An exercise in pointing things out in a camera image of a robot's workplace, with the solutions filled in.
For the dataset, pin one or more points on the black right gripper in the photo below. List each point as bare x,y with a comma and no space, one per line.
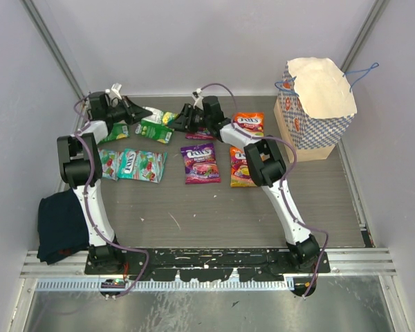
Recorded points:
180,123

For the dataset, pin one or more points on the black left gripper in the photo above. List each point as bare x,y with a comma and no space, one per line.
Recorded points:
133,113

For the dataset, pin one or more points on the purple snack packet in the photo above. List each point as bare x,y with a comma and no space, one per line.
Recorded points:
201,134
200,164

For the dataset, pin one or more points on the green snack packet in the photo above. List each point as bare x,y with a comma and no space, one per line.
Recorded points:
118,132
156,126

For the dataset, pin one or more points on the teal mint candy packet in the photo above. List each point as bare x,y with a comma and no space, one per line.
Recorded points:
141,165
110,161

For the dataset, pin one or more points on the orange snack packet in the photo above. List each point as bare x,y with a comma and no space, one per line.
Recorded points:
251,123

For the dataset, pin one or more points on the orange Fox's candy packet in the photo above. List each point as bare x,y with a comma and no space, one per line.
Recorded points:
240,175

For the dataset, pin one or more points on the checkered paper bag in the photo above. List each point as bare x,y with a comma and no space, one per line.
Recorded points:
314,106

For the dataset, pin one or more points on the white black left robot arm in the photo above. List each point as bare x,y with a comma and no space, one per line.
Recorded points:
80,167

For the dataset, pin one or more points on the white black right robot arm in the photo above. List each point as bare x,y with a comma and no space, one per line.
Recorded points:
267,170

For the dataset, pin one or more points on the dark blue folded cloth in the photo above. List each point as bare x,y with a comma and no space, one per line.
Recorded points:
61,227

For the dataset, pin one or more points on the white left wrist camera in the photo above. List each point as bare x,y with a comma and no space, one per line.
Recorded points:
114,91

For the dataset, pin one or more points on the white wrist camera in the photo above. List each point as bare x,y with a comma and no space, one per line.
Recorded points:
198,98
114,91

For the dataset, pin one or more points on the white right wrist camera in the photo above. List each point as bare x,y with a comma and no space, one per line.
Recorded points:
198,98

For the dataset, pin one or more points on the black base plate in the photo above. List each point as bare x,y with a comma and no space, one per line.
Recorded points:
202,264

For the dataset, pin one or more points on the perforated cable duct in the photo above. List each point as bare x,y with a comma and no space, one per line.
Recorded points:
102,284

